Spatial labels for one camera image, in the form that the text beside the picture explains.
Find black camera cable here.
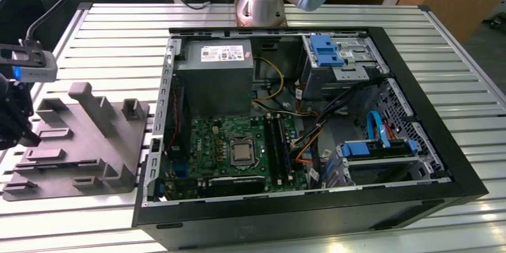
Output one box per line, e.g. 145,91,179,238
25,0,87,47

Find orange wire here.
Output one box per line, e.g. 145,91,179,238
296,143,317,165

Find black PC case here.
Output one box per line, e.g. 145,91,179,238
131,26,491,251

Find black chair base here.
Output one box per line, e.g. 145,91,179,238
481,9,506,31

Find black graphics card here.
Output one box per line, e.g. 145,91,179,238
165,175,268,200

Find black RAM slot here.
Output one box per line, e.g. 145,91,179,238
264,113,282,185

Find grey power supply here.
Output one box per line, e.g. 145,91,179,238
175,39,254,117

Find blue data wire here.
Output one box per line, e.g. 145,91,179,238
368,110,393,149

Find black wire bundle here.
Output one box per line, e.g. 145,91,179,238
294,79,381,147

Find silver disk bay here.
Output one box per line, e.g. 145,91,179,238
336,143,434,187

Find grey parts rack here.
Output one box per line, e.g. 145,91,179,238
2,82,154,202

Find silver CPU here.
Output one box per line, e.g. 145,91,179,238
232,143,254,162

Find black CPU socket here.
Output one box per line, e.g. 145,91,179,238
229,137,261,168

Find blue drive latch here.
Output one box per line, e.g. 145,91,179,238
310,35,345,68

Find green motherboard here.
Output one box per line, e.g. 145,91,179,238
170,113,314,194

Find yellow wire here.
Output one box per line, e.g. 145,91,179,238
253,57,285,101

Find hard disk in blue carrier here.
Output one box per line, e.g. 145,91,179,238
338,139,418,161

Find silver drive cage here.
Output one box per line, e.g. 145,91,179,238
302,35,392,100

